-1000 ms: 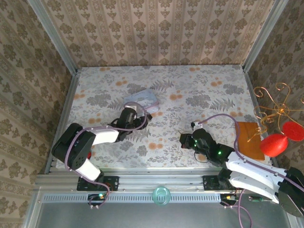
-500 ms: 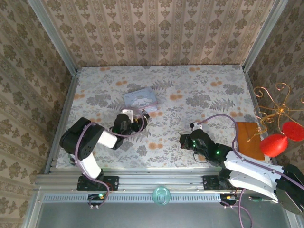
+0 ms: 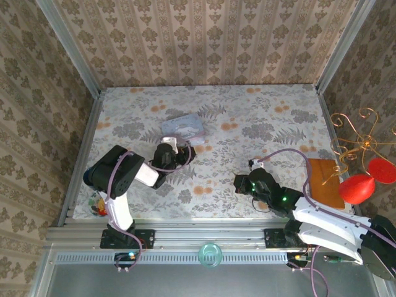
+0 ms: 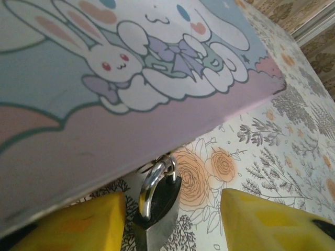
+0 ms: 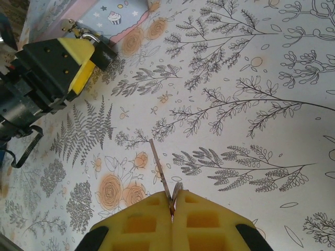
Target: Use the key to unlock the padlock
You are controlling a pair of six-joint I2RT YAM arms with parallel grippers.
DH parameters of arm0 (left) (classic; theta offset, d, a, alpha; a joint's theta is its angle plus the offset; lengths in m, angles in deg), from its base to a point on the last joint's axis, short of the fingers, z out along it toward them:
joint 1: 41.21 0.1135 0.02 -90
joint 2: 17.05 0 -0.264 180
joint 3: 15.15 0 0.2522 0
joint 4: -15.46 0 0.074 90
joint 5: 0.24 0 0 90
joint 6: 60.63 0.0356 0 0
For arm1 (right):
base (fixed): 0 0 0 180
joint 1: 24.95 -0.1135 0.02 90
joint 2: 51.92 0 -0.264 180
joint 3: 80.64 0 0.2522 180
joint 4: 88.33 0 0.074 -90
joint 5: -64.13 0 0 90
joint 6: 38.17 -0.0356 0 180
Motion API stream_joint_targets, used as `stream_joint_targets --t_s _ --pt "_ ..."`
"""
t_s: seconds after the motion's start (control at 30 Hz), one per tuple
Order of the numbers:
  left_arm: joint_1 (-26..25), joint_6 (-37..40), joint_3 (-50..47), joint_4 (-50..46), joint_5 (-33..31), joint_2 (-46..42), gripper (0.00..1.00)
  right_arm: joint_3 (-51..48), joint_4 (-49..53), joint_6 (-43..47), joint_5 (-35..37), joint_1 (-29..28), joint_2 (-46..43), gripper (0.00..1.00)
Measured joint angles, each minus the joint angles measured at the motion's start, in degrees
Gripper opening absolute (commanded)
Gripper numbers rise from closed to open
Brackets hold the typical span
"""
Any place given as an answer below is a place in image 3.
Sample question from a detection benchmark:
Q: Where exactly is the red round disc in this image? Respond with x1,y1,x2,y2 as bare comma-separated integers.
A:
368,158,396,185

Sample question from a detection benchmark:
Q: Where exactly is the green-handled screwdriver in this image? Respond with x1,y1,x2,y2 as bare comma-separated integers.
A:
322,254,354,265

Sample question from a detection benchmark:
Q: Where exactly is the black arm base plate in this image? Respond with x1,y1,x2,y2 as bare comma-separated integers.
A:
264,228,321,249
100,228,156,250

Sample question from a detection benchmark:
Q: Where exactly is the grey slotted cable duct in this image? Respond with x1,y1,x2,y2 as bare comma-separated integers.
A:
51,251,290,265

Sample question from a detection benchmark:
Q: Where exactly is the brown wooden board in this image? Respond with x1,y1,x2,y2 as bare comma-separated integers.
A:
306,158,346,211

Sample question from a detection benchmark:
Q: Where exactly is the gold wire stand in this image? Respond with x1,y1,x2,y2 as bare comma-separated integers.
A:
321,107,396,186

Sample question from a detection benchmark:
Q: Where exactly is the light blue plastic pouch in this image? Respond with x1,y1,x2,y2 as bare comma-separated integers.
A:
161,113,206,147

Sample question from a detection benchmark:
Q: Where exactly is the bowl of colourful pieces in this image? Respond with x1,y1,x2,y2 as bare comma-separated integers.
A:
87,191,110,217

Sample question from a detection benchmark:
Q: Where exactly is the aluminium frame post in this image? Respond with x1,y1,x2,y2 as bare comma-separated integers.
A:
35,0,103,98
315,0,380,93

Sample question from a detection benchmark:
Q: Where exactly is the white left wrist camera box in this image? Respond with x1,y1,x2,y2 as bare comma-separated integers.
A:
161,136,179,155

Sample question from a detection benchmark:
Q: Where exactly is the red rubber bulb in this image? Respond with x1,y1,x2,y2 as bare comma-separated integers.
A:
338,173,376,205

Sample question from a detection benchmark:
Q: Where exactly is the small circuit board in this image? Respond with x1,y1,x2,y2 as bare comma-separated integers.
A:
113,251,139,264
286,251,311,267

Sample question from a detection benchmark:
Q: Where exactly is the green glass cup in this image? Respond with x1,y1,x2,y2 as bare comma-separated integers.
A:
199,242,223,269

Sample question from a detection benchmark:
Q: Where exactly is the floral table cover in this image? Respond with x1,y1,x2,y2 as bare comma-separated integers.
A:
74,84,357,220

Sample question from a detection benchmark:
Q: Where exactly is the aluminium side rail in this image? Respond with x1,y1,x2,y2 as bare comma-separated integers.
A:
316,88,363,224
57,94,106,228

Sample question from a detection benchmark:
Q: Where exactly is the aluminium front rail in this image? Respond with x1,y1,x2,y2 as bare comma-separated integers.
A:
45,225,383,249

